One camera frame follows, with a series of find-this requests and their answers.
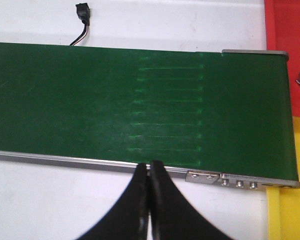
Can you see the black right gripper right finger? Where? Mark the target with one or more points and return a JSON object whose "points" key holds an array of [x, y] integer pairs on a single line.
{"points": [[172, 216]]}

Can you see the red plastic tray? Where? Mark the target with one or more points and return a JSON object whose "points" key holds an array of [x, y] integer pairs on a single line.
{"points": [[282, 24]]}

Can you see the green conveyor belt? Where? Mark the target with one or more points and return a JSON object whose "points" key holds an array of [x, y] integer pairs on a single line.
{"points": [[217, 118]]}

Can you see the yellow plastic tray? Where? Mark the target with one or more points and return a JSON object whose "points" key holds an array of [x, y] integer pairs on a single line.
{"points": [[284, 204]]}

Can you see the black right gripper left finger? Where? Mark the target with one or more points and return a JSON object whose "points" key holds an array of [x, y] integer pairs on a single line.
{"points": [[128, 218]]}

